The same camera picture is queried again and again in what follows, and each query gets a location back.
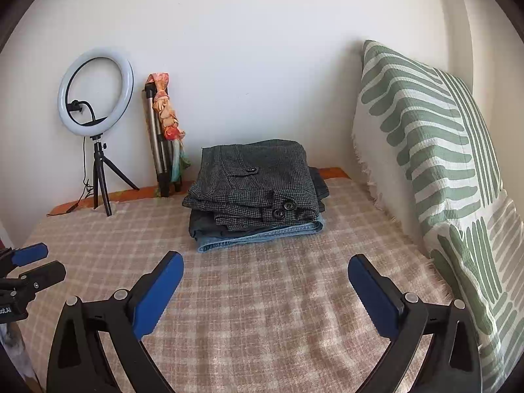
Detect black cable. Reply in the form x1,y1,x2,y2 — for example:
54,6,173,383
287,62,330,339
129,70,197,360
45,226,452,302
48,139,97,215

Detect white ring light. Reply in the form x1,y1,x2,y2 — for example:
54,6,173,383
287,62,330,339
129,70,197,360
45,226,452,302
57,47,135,138

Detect small black tripod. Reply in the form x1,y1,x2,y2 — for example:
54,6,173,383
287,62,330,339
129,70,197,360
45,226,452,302
92,136,140,217

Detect green striped pillow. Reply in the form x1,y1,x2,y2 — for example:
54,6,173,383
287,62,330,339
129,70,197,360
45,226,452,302
351,40,524,393

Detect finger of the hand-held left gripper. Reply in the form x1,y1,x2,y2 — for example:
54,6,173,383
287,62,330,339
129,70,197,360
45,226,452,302
0,260,67,300
0,243,50,274

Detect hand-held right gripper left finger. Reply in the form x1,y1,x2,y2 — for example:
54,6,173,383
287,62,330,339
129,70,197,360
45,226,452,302
46,251,185,393

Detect pink checked blanket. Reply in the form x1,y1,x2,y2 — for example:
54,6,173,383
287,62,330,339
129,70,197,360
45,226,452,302
16,176,455,393

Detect dark blue folded pants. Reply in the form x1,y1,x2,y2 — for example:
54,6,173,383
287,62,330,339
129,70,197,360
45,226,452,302
308,166,330,214

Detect silver folded tripod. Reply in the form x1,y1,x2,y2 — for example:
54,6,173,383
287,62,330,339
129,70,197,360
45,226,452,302
143,83,183,198

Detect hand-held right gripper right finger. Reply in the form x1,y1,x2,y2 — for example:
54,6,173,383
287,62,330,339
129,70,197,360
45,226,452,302
347,254,480,393

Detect black gooseneck phone holder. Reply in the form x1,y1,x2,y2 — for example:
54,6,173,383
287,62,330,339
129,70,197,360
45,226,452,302
67,100,108,125

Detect grey tweed pants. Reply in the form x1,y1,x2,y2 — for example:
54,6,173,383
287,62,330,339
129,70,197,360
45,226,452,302
182,139,321,231

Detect light blue folded jeans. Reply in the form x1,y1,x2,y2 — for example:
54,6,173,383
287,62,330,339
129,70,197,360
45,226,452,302
196,218,327,253

